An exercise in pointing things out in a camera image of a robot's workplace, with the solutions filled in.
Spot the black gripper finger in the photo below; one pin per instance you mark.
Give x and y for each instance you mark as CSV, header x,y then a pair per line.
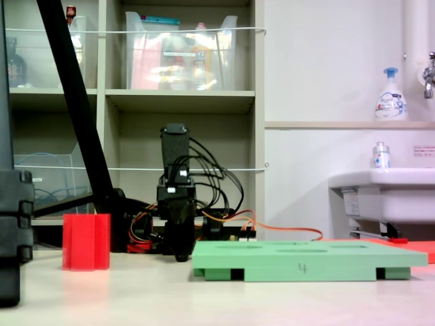
x,y
176,237
187,237

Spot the red cross columnar block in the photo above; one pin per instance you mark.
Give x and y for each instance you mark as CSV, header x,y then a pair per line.
x,y
86,242

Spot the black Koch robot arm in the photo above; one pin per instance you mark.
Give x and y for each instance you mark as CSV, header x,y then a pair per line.
x,y
175,146

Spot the orange flat block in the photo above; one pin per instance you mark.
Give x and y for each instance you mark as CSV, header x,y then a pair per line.
x,y
421,253

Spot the black clamp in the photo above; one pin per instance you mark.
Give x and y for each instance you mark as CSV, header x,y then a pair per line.
x,y
212,229

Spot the small circuit board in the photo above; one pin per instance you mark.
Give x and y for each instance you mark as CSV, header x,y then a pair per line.
x,y
243,238

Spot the beige shelf unit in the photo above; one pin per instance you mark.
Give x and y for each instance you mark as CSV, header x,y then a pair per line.
x,y
180,98

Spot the black tripod brace bar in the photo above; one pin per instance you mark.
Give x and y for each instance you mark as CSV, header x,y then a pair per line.
x,y
61,204

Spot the green board with shaped holes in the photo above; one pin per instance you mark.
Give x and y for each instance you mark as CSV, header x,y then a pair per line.
x,y
306,259

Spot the clear file tray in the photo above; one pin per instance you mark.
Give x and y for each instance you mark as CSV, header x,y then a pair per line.
x,y
57,176

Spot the orange labelled bottle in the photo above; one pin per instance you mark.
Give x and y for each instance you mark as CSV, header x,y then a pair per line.
x,y
201,64

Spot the pink packet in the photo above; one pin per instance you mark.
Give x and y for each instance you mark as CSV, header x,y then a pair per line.
x,y
144,64

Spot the large clear plastic bin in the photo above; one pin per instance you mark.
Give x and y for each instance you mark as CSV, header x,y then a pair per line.
x,y
153,61

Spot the black tripod leg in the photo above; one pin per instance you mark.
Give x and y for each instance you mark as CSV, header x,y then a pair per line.
x,y
74,102

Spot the notched black stack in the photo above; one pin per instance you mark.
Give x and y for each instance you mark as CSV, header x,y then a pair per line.
x,y
13,220

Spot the clear plastic storage box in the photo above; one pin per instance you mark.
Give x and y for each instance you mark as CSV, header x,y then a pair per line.
x,y
40,57

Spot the white sink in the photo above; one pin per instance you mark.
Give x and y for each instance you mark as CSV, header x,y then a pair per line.
x,y
391,200

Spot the dark glass bottle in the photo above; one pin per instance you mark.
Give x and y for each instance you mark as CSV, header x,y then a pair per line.
x,y
16,68

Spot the small clear sanitizer bottle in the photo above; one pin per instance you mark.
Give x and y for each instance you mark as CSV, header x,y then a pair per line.
x,y
380,158

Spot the white foam soap pump bottle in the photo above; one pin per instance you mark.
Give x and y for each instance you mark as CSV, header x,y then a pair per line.
x,y
391,102

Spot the metal faucet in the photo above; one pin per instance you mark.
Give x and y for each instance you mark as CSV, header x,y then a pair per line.
x,y
429,81

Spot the white vertical pipe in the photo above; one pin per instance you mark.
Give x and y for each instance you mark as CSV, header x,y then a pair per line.
x,y
416,27

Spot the red base mount plate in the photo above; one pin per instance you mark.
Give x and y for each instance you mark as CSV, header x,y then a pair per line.
x,y
139,247

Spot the white wall notice label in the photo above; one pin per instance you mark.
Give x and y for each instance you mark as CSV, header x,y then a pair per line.
x,y
425,151

